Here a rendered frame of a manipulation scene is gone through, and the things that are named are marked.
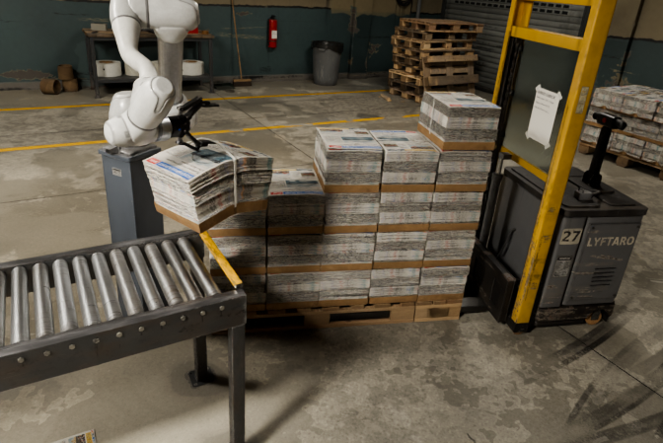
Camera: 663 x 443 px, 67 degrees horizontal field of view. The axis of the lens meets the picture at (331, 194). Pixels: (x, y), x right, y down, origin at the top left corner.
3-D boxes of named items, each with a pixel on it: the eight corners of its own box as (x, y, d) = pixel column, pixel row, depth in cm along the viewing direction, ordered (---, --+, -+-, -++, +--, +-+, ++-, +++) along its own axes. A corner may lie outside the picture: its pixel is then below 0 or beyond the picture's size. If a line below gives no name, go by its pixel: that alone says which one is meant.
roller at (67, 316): (68, 267, 190) (66, 256, 188) (81, 342, 153) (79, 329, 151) (52, 270, 187) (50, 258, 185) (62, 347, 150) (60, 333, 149)
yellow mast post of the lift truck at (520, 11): (461, 256, 352) (513, -13, 283) (472, 256, 354) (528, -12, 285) (466, 262, 344) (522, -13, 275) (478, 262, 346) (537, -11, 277)
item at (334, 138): (316, 128, 277) (316, 126, 276) (365, 129, 282) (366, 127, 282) (327, 149, 244) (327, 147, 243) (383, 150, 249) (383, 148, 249)
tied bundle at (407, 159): (362, 167, 291) (366, 129, 282) (410, 168, 296) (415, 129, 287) (380, 193, 257) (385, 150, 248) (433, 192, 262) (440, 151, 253)
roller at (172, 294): (142, 252, 202) (154, 252, 205) (171, 317, 166) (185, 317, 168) (144, 240, 201) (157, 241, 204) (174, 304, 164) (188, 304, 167)
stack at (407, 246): (212, 294, 306) (208, 167, 274) (395, 285, 329) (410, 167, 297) (210, 335, 272) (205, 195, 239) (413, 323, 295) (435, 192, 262)
